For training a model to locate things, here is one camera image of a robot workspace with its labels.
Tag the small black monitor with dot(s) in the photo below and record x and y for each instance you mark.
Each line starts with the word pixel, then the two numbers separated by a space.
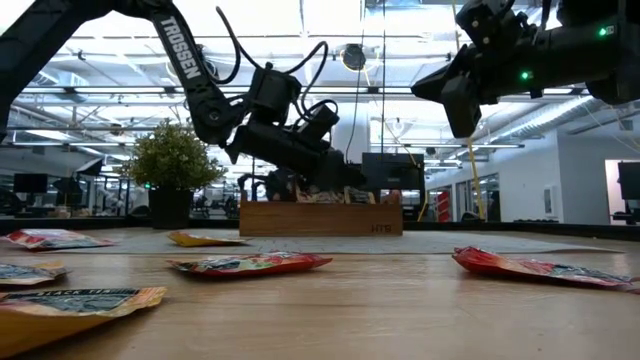
pixel 30 183

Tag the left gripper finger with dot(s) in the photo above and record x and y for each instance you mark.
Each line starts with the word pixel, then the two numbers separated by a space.
pixel 322 181
pixel 347 172

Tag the potted green plant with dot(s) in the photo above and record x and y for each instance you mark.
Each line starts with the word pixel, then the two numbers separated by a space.
pixel 172 160

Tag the grey woven placemat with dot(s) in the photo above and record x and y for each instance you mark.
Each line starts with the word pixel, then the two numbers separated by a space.
pixel 450 244

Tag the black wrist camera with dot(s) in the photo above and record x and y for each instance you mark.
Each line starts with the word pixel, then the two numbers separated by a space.
pixel 320 122
pixel 487 25

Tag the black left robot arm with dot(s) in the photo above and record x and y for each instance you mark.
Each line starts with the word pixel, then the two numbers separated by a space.
pixel 182 55

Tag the wooden three-compartment box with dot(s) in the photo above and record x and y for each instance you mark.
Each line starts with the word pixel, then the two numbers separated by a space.
pixel 320 220

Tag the red tea bag packet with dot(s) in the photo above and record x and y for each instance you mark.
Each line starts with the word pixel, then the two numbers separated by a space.
pixel 55 240
pixel 525 267
pixel 250 265

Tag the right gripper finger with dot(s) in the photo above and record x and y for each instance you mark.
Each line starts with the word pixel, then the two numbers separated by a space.
pixel 452 67
pixel 432 92

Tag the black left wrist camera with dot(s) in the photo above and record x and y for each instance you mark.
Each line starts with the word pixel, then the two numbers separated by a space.
pixel 320 122

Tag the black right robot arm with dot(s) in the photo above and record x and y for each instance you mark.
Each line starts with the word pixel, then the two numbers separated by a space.
pixel 590 55

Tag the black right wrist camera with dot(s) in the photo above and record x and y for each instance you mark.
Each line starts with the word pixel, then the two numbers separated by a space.
pixel 487 25

